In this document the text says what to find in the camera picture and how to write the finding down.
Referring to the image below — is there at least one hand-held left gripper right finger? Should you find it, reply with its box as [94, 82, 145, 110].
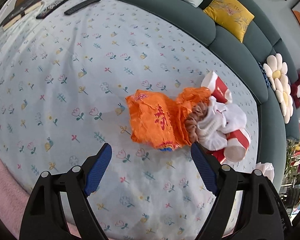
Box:
[191, 142, 290, 240]

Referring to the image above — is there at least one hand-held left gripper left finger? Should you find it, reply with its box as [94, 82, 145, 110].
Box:
[19, 142, 113, 240]

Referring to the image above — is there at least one red white paper cup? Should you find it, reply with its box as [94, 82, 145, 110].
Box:
[201, 71, 233, 104]
[211, 129, 252, 162]

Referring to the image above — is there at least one white sock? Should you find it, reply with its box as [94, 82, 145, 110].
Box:
[197, 97, 247, 152]

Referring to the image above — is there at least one brown scrunchie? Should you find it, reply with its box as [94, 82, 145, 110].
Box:
[184, 100, 210, 144]

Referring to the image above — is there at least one trash bin with white liner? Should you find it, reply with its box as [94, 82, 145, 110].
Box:
[255, 162, 275, 180]

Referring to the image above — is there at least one orange plastic bag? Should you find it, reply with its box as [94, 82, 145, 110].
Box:
[126, 87, 213, 153]

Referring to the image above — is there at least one floral light blue tablecloth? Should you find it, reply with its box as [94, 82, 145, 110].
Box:
[0, 0, 262, 239]

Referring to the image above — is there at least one potted green plant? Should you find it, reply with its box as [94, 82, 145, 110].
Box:
[285, 140, 300, 180]

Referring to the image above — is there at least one pink rug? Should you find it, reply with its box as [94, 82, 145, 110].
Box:
[0, 155, 78, 240]

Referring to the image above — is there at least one white daisy cushion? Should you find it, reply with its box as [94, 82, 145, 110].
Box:
[275, 76, 294, 124]
[262, 53, 289, 90]

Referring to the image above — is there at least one blue patterned cloth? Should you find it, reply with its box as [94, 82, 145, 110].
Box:
[257, 61, 272, 88]

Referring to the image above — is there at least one red teddy bear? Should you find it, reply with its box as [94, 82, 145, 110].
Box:
[290, 69, 300, 109]

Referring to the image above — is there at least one large yellow embroidered pillow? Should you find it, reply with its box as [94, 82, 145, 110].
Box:
[203, 0, 255, 43]

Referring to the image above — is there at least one plain black remote control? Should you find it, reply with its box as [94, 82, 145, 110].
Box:
[64, 0, 102, 15]

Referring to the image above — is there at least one teal sofa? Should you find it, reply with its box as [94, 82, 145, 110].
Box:
[57, 0, 300, 195]

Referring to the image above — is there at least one black remote with buttons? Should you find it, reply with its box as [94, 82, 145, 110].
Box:
[36, 0, 73, 20]

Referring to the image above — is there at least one dark cover book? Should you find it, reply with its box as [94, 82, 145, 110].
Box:
[0, 0, 44, 30]

